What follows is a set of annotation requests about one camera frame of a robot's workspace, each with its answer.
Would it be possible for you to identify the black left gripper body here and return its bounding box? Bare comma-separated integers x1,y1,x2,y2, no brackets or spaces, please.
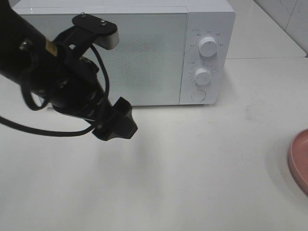
28,25,114,121

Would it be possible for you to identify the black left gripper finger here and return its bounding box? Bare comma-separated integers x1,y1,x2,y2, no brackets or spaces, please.
92,97,138,141

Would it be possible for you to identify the round white door button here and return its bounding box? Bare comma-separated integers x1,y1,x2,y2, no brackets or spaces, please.
191,90,206,102

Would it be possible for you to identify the pink round plate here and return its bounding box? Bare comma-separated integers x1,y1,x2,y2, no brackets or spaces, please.
288,129,308,196

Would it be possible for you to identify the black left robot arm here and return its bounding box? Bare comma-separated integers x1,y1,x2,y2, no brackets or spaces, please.
0,0,138,141

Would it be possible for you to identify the lower white microwave knob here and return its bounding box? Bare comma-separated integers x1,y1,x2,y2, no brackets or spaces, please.
194,68,212,86

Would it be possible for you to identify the white microwave knob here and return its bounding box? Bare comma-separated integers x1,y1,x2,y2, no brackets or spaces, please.
198,36,218,57
194,68,212,86

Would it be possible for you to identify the white microwave oven body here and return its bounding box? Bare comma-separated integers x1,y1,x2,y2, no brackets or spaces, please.
11,0,235,105

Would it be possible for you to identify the upper white microwave knob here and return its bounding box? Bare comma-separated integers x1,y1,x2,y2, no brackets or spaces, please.
198,36,218,57

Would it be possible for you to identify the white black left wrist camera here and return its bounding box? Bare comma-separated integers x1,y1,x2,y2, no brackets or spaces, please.
72,13,119,50

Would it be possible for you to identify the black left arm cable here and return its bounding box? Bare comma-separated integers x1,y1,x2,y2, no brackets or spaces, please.
0,44,111,138

